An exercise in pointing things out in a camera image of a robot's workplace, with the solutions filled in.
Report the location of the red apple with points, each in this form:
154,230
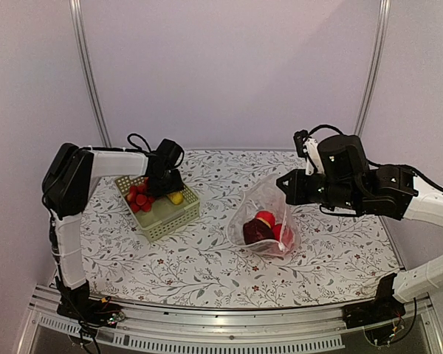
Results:
266,217

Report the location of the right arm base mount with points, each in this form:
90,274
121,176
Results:
382,307

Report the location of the red strawberry bunch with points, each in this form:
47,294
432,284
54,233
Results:
138,198

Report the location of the left aluminium corner post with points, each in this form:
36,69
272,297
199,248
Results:
88,75

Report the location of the aluminium front rail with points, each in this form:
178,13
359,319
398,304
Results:
153,328

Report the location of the clear dotted zip top bag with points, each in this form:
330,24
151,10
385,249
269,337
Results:
264,195

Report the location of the yellow corn cob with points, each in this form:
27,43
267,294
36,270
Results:
176,198

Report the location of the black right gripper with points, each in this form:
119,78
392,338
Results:
294,196

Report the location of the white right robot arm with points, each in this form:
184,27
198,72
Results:
340,179

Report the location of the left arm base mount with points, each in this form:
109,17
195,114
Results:
96,312

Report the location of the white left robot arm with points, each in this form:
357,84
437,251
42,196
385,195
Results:
66,193

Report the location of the floral patterned table mat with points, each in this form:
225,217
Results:
336,260

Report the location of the aluminium corner post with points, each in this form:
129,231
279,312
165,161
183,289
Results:
374,67
88,75

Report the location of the beige perforated plastic basket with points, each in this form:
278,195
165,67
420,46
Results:
164,216

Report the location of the dark purple fruit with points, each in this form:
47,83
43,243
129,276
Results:
256,231

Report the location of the right aluminium corner post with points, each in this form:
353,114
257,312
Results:
374,67

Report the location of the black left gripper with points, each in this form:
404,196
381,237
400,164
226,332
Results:
177,185

